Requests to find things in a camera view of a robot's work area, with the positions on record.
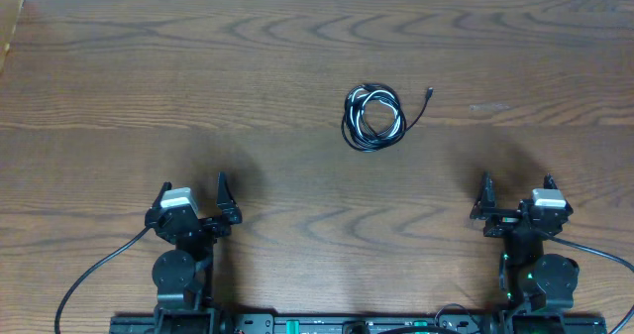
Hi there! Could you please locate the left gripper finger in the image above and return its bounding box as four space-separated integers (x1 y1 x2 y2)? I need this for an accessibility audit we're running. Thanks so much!
216 171 243 224
151 181 172 209

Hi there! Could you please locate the white cable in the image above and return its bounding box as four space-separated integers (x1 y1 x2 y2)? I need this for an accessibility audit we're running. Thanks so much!
345 88 402 140

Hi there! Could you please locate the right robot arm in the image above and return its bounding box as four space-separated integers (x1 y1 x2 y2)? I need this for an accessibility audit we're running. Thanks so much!
470 173 580 333

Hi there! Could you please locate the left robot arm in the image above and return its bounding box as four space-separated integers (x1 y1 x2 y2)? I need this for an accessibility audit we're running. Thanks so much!
145 172 243 334

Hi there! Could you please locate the left camera black cable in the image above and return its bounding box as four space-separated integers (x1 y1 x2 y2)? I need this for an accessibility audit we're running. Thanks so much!
53 226 152 334

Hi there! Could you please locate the camera black cable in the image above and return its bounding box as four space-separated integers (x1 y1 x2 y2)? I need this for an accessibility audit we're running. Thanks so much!
544 229 634 334
53 226 152 334

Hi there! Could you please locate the right camera black cable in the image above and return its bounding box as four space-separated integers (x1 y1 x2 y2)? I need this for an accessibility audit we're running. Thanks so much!
544 229 634 334

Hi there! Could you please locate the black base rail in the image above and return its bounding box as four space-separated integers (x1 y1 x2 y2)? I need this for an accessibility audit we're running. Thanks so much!
108 313 608 334

